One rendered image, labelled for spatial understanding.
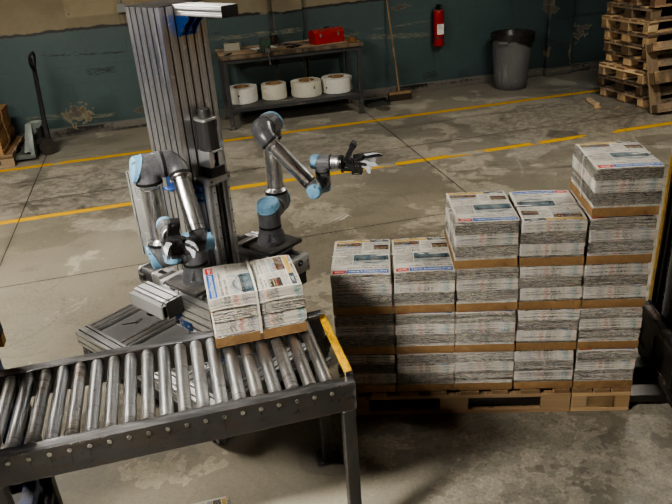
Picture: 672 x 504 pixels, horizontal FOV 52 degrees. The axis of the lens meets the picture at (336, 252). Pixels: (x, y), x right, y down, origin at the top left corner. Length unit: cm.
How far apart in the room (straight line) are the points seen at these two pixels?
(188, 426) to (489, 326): 155
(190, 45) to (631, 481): 275
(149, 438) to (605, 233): 208
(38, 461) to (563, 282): 229
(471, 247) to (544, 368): 77
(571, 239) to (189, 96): 184
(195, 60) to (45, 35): 627
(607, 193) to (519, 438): 124
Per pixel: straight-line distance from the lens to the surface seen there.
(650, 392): 385
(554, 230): 319
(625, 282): 341
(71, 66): 949
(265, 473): 339
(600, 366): 363
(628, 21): 930
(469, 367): 349
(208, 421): 250
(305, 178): 337
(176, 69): 322
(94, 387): 276
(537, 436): 357
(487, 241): 316
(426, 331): 335
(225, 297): 269
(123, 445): 254
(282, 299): 273
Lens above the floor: 232
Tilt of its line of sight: 26 degrees down
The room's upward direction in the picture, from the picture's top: 4 degrees counter-clockwise
